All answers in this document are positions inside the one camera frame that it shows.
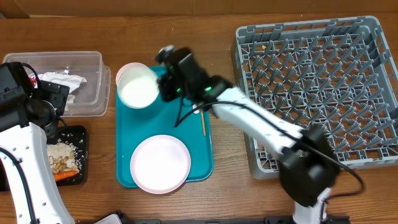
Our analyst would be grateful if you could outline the white bowl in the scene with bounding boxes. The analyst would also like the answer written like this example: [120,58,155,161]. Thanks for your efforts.
[118,67,159,109]

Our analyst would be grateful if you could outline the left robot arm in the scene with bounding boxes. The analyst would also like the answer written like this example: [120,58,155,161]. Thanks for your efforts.
[1,62,74,223]

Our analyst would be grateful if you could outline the teal plastic tray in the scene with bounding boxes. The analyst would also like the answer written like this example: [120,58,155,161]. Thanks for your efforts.
[115,65,215,189]

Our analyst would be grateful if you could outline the black plastic tray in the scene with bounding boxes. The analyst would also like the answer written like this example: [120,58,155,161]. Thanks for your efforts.
[47,126,88,186]

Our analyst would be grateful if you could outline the large pink plate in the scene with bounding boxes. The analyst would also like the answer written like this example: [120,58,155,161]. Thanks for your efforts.
[130,135,191,195]

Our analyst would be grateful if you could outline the wooden chopstick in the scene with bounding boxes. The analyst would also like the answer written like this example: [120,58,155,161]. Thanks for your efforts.
[200,111,206,136]

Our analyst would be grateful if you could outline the red snack wrapper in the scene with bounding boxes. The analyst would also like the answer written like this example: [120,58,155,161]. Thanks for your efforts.
[29,76,37,88]

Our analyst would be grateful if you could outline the grey dishwasher rack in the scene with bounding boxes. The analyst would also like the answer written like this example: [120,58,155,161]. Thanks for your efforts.
[231,16,397,169]

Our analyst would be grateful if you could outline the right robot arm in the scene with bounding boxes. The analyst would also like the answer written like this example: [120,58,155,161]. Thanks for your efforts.
[155,45,340,223]

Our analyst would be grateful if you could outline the orange carrot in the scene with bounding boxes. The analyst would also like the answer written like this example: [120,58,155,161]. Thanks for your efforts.
[53,170,78,182]

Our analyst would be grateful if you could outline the pink bowl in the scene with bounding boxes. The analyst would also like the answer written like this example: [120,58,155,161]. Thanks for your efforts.
[115,62,147,85]

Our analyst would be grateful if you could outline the white plastic fork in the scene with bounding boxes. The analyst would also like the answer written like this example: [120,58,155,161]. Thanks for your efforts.
[192,104,200,114]

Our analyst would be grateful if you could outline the rice and peanut scraps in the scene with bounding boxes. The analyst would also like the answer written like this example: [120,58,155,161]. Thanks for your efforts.
[47,140,82,174]

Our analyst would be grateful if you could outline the clear plastic bin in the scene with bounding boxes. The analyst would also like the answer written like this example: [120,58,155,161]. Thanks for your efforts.
[3,51,111,117]

